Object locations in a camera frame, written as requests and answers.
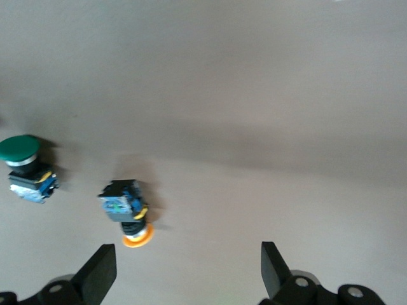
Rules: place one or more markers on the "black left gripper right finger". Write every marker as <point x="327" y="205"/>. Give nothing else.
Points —
<point x="280" y="279"/>

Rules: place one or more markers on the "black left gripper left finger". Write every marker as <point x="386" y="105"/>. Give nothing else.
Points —
<point x="95" y="276"/>

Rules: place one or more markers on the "yellow mushroom push button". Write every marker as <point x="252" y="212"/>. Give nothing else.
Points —
<point x="122" y="203"/>

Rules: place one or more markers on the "green mushroom push button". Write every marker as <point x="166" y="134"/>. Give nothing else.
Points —
<point x="22" y="152"/>

